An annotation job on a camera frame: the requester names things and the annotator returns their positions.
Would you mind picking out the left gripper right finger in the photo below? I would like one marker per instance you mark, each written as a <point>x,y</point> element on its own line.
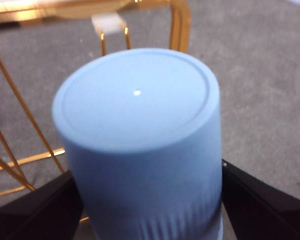
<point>265,212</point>

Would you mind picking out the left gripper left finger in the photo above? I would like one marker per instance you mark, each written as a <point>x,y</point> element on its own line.
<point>35,215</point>

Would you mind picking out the blue ribbed plastic cup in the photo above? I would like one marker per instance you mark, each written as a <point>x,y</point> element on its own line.
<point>140,150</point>

